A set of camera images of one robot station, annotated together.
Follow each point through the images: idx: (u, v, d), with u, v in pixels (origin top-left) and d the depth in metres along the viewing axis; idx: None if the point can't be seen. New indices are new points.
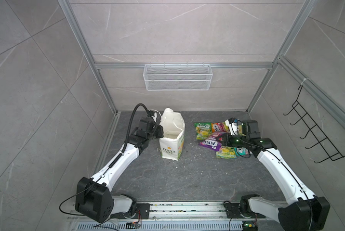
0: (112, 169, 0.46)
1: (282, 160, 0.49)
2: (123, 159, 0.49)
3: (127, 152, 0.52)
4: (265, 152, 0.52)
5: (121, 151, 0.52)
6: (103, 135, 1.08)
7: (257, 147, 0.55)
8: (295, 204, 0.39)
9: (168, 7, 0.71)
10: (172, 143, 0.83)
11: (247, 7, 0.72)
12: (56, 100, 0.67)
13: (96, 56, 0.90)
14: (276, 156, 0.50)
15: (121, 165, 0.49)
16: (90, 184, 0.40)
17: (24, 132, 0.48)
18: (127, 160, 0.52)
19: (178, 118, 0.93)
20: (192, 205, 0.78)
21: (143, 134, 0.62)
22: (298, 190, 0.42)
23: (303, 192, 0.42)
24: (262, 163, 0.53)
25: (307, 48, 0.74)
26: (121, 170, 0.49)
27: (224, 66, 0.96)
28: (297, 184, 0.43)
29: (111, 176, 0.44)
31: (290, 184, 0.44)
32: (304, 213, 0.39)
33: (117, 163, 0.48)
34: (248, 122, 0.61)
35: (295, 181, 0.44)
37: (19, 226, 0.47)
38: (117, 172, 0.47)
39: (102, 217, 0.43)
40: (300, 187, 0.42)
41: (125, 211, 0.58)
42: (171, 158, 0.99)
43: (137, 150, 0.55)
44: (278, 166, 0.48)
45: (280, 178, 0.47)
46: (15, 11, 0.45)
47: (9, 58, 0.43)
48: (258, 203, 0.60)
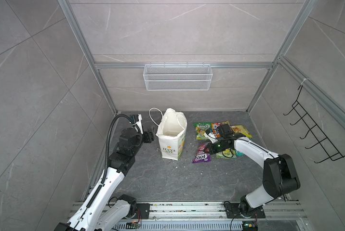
0: (91, 207, 0.41)
1: (250, 140, 0.61)
2: (103, 191, 0.44)
3: (109, 182, 0.46)
4: (238, 139, 0.64)
5: (100, 183, 0.45)
6: (103, 135, 1.08)
7: (231, 141, 0.67)
8: (266, 163, 0.47)
9: (168, 7, 0.71)
10: (172, 141, 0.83)
11: (247, 7, 0.71)
12: (56, 100, 0.67)
13: (96, 56, 0.90)
14: (245, 139, 0.62)
15: (102, 200, 0.44)
16: (68, 230, 0.41)
17: (24, 132, 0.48)
18: (111, 188, 0.47)
19: (179, 117, 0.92)
20: (192, 205, 0.78)
21: (127, 150, 0.54)
22: (266, 154, 0.51)
23: (270, 154, 0.51)
24: (240, 151, 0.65)
25: (307, 49, 0.74)
26: (103, 203, 0.45)
27: (224, 66, 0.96)
28: (264, 151, 0.53)
29: (92, 216, 0.40)
31: (259, 152, 0.53)
32: (273, 168, 0.46)
33: (96, 199, 0.42)
34: (221, 126, 0.76)
35: (263, 149, 0.54)
37: (19, 226, 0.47)
38: (99, 208, 0.43)
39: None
40: (266, 152, 0.52)
41: (124, 215, 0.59)
42: (171, 158, 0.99)
43: (120, 174, 0.49)
44: (248, 145, 0.59)
45: (252, 153, 0.56)
46: (14, 11, 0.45)
47: (9, 58, 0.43)
48: (253, 196, 0.62)
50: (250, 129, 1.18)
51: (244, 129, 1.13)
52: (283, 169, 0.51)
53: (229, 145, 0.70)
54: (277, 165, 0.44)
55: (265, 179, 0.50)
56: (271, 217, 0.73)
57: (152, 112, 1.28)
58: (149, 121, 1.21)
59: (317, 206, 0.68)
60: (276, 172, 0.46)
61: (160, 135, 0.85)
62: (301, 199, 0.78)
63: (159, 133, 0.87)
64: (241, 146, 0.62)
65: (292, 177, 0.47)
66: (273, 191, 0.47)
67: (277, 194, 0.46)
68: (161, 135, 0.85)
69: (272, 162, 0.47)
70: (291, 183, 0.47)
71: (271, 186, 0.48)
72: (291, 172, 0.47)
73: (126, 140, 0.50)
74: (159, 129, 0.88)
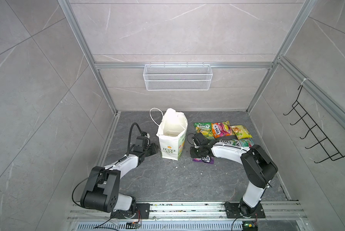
0: (120, 163, 0.53)
1: (223, 144, 0.65)
2: (128, 160, 0.58)
3: (130, 157, 0.61)
4: (215, 147, 0.67)
5: (126, 155, 0.61)
6: (103, 136, 1.08)
7: (209, 150, 0.71)
8: (243, 160, 0.51)
9: (167, 7, 0.71)
10: (173, 141, 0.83)
11: (247, 7, 0.72)
12: (56, 100, 0.67)
13: (96, 56, 0.90)
14: (218, 144, 0.67)
15: (126, 165, 0.56)
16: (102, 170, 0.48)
17: (24, 133, 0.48)
18: (130, 164, 0.60)
19: (179, 117, 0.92)
20: (192, 205, 0.78)
21: (140, 148, 0.72)
22: (240, 151, 0.55)
23: (242, 150, 0.55)
24: (219, 156, 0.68)
25: (306, 49, 0.74)
26: (126, 168, 0.56)
27: (224, 66, 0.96)
28: (238, 148, 0.57)
29: (120, 167, 0.51)
31: (235, 150, 0.57)
32: (252, 162, 0.50)
33: (124, 161, 0.55)
34: (197, 136, 0.78)
35: (237, 147, 0.58)
37: (19, 226, 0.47)
38: (123, 168, 0.54)
39: (109, 208, 0.44)
40: (240, 148, 0.56)
41: (127, 209, 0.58)
42: (171, 158, 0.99)
43: (136, 157, 0.64)
44: (225, 147, 0.62)
45: (230, 154, 0.60)
46: (14, 11, 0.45)
47: (9, 58, 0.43)
48: (248, 196, 0.63)
50: (250, 129, 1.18)
51: (244, 129, 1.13)
52: (259, 159, 0.56)
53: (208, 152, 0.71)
54: (252, 158, 0.50)
55: (247, 173, 0.53)
56: (270, 217, 0.73)
57: (152, 112, 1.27)
58: (149, 121, 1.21)
59: (317, 206, 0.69)
60: (255, 163, 0.50)
61: (161, 135, 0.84)
62: (301, 199, 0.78)
63: (159, 132, 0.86)
64: (219, 152, 0.66)
65: (269, 163, 0.51)
66: (258, 181, 0.50)
67: (262, 183, 0.49)
68: (162, 135, 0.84)
69: (247, 157, 0.50)
70: (270, 168, 0.50)
71: (256, 179, 0.51)
72: (265, 159, 0.51)
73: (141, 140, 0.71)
74: (159, 129, 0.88)
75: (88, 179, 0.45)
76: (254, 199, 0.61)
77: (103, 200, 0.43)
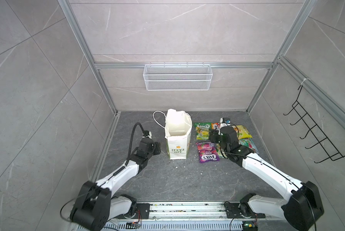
0: (115, 177, 0.49)
1: (263, 161, 0.53)
2: (125, 172, 0.53)
3: (129, 167, 0.56)
4: (247, 159, 0.55)
5: (124, 165, 0.56)
6: (103, 136, 1.08)
7: (238, 158, 0.59)
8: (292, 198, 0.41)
9: (168, 7, 0.71)
10: (183, 140, 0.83)
11: (247, 7, 0.72)
12: (56, 100, 0.67)
13: (96, 56, 0.90)
14: (257, 159, 0.54)
15: (122, 178, 0.52)
16: (94, 187, 0.46)
17: (24, 132, 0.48)
18: (128, 174, 0.56)
19: (181, 115, 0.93)
20: (192, 205, 0.78)
21: (143, 153, 0.68)
22: (288, 184, 0.44)
23: (292, 183, 0.44)
24: (251, 171, 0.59)
25: (307, 49, 0.74)
26: (121, 181, 0.52)
27: (224, 66, 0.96)
28: (285, 178, 0.46)
29: (114, 183, 0.47)
31: (279, 180, 0.46)
32: (303, 203, 0.41)
33: (119, 174, 0.51)
34: (229, 134, 0.61)
35: (282, 175, 0.47)
37: (19, 226, 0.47)
38: (117, 182, 0.49)
39: (97, 227, 0.41)
40: (288, 180, 0.45)
41: (126, 211, 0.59)
42: (179, 158, 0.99)
43: (136, 166, 0.60)
44: (263, 168, 0.51)
45: (269, 178, 0.50)
46: (14, 11, 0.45)
47: (9, 58, 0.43)
48: (258, 204, 0.60)
50: (250, 129, 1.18)
51: (244, 129, 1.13)
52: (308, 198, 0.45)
53: (235, 161, 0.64)
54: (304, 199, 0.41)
55: (288, 211, 0.44)
56: (270, 217, 0.73)
57: (158, 114, 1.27)
58: (149, 121, 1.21)
59: None
60: (305, 206, 0.41)
61: (169, 136, 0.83)
62: None
63: (166, 134, 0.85)
64: (252, 167, 0.55)
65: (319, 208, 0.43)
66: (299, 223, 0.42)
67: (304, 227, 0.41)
68: (170, 136, 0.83)
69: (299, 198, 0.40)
70: (317, 213, 0.43)
71: (298, 221, 0.43)
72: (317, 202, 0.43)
73: (145, 144, 0.66)
74: (165, 130, 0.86)
75: (80, 194, 0.43)
76: (262, 211, 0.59)
77: (90, 220, 0.41)
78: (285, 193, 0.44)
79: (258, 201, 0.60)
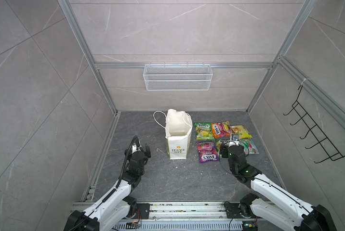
0: (105, 203, 0.48)
1: (271, 182, 0.53)
2: (115, 195, 0.52)
3: (121, 188, 0.55)
4: (255, 181, 0.56)
5: (114, 187, 0.54)
6: (103, 136, 1.08)
7: (246, 179, 0.60)
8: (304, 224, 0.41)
9: (168, 7, 0.71)
10: (183, 140, 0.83)
11: (247, 7, 0.71)
12: (56, 100, 0.67)
13: (96, 57, 0.90)
14: (265, 180, 0.55)
15: (112, 202, 0.51)
16: (81, 218, 0.44)
17: (24, 132, 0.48)
18: (121, 197, 0.55)
19: (182, 115, 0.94)
20: (192, 205, 0.78)
21: (136, 172, 0.64)
22: (298, 207, 0.44)
23: (303, 207, 0.44)
24: (259, 192, 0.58)
25: (306, 49, 0.74)
26: (112, 206, 0.51)
27: (224, 66, 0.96)
28: (295, 202, 0.46)
29: (103, 210, 0.46)
31: (289, 203, 0.46)
32: (314, 229, 0.40)
33: (110, 199, 0.50)
34: (238, 155, 0.61)
35: (292, 199, 0.47)
37: (19, 226, 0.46)
38: (109, 209, 0.49)
39: None
40: (298, 204, 0.45)
41: (125, 214, 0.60)
42: (179, 158, 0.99)
43: (129, 186, 0.59)
44: (271, 190, 0.51)
45: (279, 201, 0.50)
46: (14, 11, 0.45)
47: (9, 58, 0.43)
48: (263, 211, 0.59)
50: (250, 129, 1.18)
51: (244, 129, 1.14)
52: None
53: (243, 182, 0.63)
54: (315, 224, 0.40)
55: None
56: None
57: (157, 114, 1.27)
58: (149, 121, 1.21)
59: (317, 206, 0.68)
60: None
61: (170, 136, 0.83)
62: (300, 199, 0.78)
63: (167, 134, 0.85)
64: (261, 188, 0.55)
65: None
66: None
67: None
68: (171, 136, 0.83)
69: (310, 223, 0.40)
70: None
71: None
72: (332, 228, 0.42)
73: (136, 162, 0.62)
74: (166, 130, 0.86)
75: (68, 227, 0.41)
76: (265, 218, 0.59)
77: None
78: (296, 217, 0.44)
79: (263, 209, 0.59)
